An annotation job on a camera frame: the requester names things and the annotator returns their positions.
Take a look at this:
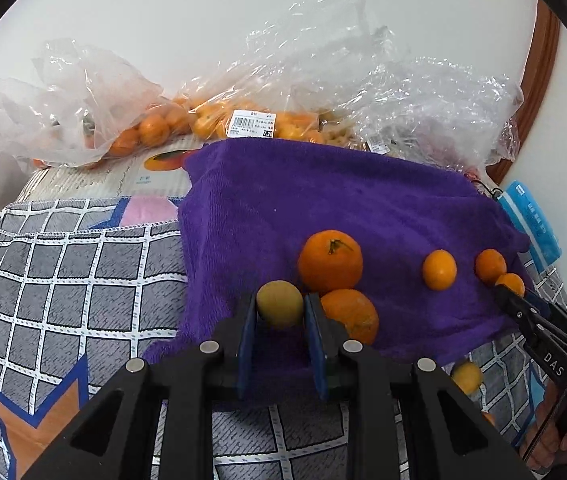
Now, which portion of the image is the blue tissue pack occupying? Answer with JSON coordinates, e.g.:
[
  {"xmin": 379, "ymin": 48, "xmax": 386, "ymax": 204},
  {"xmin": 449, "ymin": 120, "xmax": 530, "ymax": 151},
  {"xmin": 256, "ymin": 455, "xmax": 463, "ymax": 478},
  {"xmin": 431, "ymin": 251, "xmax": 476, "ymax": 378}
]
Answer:
[{"xmin": 497, "ymin": 181, "xmax": 563, "ymax": 271}]

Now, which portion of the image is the small orange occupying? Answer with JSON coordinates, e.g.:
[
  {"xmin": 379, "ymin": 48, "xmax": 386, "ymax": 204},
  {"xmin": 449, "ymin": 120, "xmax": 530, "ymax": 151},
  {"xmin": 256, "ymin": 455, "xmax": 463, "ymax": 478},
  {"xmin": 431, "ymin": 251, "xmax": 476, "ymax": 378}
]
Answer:
[
  {"xmin": 475, "ymin": 248, "xmax": 507, "ymax": 285},
  {"xmin": 494, "ymin": 273, "xmax": 525, "ymax": 298},
  {"xmin": 422, "ymin": 249, "xmax": 458, "ymax": 291}
]

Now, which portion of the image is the brown wooden door frame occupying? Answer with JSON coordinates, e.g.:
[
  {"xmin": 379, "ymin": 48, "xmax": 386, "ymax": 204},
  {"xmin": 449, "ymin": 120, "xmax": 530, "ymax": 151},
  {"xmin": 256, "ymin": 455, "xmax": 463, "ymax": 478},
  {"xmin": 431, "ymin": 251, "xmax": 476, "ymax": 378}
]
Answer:
[{"xmin": 483, "ymin": 0, "xmax": 562, "ymax": 187}]

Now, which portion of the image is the large crumpled clear bag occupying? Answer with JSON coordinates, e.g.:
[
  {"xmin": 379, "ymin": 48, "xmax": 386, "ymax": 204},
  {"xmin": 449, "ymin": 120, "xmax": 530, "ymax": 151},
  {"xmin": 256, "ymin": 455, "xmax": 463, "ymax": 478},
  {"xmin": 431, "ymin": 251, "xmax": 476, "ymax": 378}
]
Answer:
[{"xmin": 243, "ymin": 0, "xmax": 525, "ymax": 172}]

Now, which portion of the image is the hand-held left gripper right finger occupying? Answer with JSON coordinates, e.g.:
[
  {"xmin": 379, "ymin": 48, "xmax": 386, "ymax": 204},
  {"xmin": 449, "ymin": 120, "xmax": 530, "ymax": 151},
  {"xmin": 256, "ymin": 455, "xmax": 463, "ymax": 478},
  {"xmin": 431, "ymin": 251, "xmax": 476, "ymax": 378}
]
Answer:
[{"xmin": 303, "ymin": 292, "xmax": 534, "ymax": 480}]

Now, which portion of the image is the person's right hand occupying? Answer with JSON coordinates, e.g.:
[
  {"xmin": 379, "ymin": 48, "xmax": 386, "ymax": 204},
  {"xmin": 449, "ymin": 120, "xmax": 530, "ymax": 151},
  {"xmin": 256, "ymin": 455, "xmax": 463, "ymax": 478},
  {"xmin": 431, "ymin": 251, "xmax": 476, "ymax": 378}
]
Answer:
[{"xmin": 520, "ymin": 385, "xmax": 567, "ymax": 474}]

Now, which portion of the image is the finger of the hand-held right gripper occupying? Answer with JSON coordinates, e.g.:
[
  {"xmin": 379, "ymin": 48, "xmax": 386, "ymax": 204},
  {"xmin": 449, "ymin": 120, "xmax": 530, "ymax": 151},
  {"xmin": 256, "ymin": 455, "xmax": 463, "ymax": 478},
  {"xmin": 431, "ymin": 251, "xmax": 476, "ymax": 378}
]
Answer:
[
  {"xmin": 523, "ymin": 292, "xmax": 555, "ymax": 318},
  {"xmin": 494, "ymin": 285, "xmax": 544, "ymax": 346}
]

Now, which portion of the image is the clear bag of oranges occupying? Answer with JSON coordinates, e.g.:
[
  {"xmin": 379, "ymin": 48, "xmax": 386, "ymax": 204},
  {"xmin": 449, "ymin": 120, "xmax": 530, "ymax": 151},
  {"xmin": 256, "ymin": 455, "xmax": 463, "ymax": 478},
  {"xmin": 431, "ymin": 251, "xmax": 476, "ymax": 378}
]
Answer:
[{"xmin": 0, "ymin": 39, "xmax": 191, "ymax": 168}]

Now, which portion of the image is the purple towel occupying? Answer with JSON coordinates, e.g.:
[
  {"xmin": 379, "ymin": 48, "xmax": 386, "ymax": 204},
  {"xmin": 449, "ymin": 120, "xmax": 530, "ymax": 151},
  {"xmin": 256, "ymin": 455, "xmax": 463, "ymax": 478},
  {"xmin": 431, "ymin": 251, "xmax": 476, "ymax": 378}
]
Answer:
[{"xmin": 143, "ymin": 139, "xmax": 531, "ymax": 396}]

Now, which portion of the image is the printed cardboard fruit box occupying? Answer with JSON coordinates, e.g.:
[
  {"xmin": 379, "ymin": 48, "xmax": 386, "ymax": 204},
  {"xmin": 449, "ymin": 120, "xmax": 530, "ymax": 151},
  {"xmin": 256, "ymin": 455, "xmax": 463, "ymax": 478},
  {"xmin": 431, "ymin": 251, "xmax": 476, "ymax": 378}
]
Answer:
[{"xmin": 22, "ymin": 147, "xmax": 205, "ymax": 207}]

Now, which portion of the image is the grey checkered star blanket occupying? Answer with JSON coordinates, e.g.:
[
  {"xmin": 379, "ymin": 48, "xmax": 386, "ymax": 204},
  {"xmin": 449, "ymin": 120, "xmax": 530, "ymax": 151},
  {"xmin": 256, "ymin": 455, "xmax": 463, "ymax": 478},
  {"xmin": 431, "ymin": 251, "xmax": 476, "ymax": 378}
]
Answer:
[{"xmin": 0, "ymin": 195, "xmax": 567, "ymax": 480}]

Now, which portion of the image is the labelled bag of oranges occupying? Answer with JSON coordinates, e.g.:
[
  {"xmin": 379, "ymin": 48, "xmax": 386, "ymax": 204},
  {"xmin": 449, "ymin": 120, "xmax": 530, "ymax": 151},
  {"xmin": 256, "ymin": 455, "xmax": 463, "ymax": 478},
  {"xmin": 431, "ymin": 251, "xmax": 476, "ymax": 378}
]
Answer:
[{"xmin": 178, "ymin": 90, "xmax": 331, "ymax": 147}]

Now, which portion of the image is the yellow-green round fruit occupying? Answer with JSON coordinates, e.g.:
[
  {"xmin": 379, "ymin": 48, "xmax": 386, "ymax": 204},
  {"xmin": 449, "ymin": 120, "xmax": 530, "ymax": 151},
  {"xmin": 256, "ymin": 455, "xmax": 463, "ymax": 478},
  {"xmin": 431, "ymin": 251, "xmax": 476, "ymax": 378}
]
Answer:
[
  {"xmin": 256, "ymin": 280, "xmax": 305, "ymax": 330},
  {"xmin": 451, "ymin": 361, "xmax": 484, "ymax": 395}
]

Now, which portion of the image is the large orange with stem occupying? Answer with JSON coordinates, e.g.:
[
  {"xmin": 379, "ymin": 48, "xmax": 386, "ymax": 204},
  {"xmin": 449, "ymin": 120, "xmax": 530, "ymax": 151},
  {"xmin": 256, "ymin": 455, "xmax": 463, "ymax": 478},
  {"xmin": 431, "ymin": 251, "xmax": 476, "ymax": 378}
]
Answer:
[{"xmin": 297, "ymin": 229, "xmax": 364, "ymax": 293}]

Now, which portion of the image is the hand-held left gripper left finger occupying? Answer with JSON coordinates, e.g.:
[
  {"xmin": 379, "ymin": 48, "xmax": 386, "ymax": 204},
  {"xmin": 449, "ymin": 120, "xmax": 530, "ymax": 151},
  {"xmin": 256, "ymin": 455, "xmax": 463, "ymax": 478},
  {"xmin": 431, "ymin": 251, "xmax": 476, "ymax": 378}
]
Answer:
[{"xmin": 13, "ymin": 292, "xmax": 259, "ymax": 480}]

